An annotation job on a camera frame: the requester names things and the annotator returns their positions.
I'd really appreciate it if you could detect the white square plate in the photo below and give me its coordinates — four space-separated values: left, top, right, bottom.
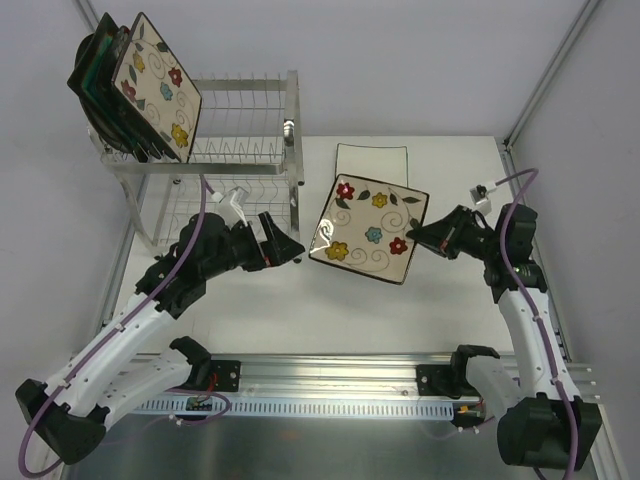
335 143 409 187

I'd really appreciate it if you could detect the round silver-rimmed cream plate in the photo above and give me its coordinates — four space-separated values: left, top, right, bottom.
67 32 126 153

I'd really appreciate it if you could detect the cream floral square plate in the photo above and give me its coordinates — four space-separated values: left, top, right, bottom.
111 12 203 163

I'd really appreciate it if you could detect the dark square teal-centre plate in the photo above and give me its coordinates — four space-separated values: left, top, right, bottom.
67 14 149 163

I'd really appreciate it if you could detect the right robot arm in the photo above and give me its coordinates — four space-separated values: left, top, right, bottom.
408 203 602 476

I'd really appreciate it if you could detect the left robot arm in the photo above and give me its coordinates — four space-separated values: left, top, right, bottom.
15 212 305 465

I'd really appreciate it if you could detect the stainless steel dish rack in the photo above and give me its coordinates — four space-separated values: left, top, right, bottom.
88 70 305 255

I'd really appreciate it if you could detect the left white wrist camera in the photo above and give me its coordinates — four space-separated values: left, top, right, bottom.
211 187 249 228

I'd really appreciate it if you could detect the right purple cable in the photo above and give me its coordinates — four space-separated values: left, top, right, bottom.
419 168 584 476

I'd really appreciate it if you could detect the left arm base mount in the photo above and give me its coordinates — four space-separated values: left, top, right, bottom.
208 358 242 393

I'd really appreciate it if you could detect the aluminium frame rail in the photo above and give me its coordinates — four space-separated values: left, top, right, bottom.
59 349 601 404

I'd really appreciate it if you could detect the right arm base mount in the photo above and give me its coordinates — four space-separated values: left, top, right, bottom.
415 364 474 399

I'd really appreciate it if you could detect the white slotted cable duct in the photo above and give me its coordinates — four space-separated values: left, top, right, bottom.
133 395 456 422

